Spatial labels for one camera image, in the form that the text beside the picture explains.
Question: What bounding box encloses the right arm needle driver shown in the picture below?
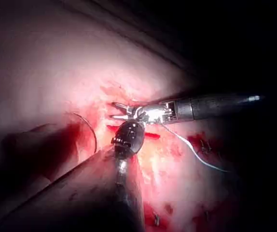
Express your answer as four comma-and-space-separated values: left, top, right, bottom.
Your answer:
128, 101, 177, 125

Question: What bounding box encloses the right arm needle driver jaw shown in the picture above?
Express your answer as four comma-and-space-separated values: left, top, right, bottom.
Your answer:
108, 114, 132, 120
111, 102, 132, 113

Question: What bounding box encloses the left arm needle driver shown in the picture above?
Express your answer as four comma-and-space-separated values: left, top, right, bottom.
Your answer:
111, 120, 146, 155

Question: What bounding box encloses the blue thread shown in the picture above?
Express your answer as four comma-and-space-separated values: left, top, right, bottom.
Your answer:
152, 119, 230, 173

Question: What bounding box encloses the curved steel needle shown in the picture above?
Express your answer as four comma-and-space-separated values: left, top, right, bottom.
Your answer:
72, 112, 98, 153

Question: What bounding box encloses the blue stitching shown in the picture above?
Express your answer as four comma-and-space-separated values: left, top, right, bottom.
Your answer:
152, 211, 161, 227
198, 138, 214, 154

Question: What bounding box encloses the tissue pad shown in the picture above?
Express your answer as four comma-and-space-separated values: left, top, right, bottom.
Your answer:
0, 0, 269, 232

